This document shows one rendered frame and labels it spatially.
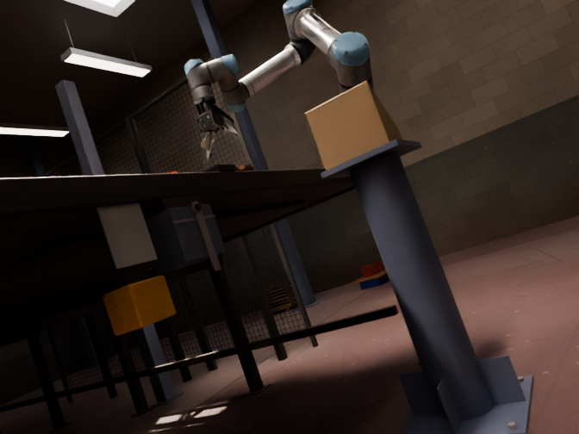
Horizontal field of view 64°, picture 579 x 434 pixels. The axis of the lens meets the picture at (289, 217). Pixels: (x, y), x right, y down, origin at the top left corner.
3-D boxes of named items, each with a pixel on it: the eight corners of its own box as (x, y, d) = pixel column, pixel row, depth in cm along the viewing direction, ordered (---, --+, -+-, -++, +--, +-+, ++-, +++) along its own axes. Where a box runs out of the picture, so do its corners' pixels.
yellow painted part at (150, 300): (177, 313, 89) (140, 198, 91) (141, 327, 82) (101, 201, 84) (150, 322, 93) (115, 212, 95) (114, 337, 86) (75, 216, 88)
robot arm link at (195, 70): (202, 54, 170) (179, 62, 170) (211, 82, 169) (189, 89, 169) (206, 63, 178) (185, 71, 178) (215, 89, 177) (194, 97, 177)
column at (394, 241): (534, 378, 154) (438, 135, 161) (527, 437, 122) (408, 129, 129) (426, 393, 174) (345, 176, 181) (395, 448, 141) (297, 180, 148)
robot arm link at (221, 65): (240, 75, 181) (214, 84, 181) (232, 48, 173) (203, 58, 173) (245, 84, 176) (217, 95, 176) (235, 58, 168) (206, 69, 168)
